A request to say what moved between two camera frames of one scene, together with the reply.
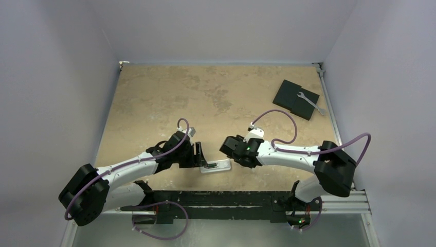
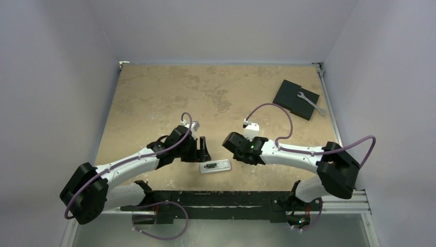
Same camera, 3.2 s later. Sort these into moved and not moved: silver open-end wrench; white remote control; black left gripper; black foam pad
Moved: black left gripper
Not moved: silver open-end wrench; white remote control; black foam pad
